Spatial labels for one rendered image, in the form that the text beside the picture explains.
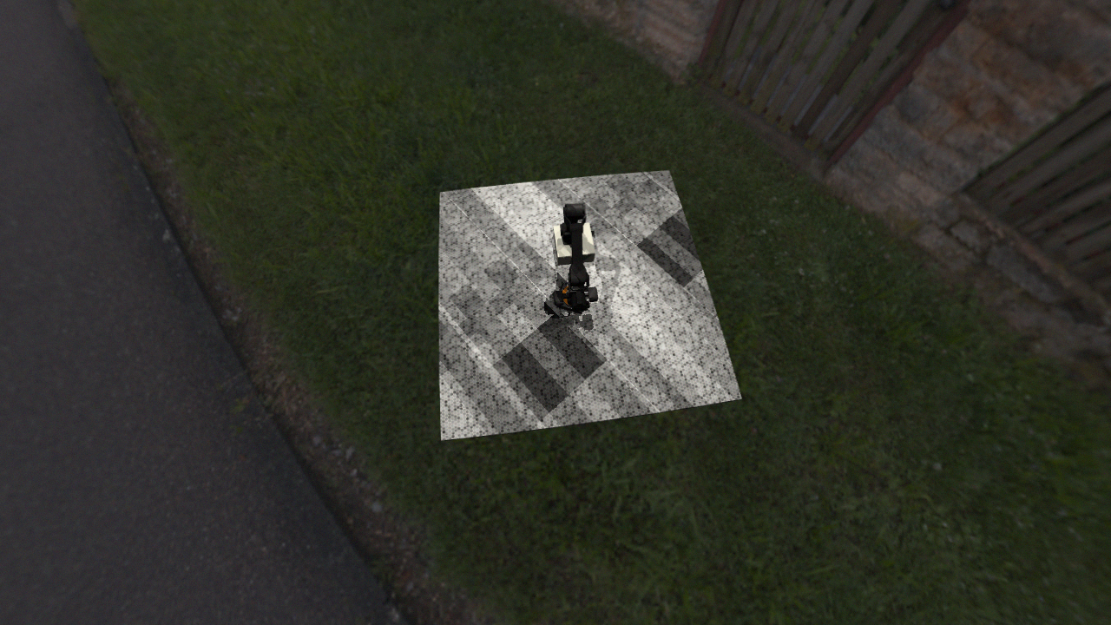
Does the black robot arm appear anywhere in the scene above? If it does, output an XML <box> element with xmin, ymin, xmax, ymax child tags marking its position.
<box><xmin>560</xmin><ymin>203</ymin><xmax>590</xmax><ymax>313</ymax></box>

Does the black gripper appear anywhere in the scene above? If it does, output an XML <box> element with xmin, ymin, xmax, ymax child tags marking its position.
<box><xmin>553</xmin><ymin>288</ymin><xmax>598</xmax><ymax>306</ymax></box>

